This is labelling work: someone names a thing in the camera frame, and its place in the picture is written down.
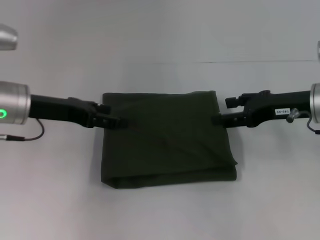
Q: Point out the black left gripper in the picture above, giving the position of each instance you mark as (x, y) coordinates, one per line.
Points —
(62, 110)

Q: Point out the dark green FREE print t-shirt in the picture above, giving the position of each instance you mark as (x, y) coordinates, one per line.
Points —
(170, 140)

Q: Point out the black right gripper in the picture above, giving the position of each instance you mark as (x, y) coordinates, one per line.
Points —
(265, 105)

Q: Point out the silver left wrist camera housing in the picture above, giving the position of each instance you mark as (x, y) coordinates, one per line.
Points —
(7, 37)

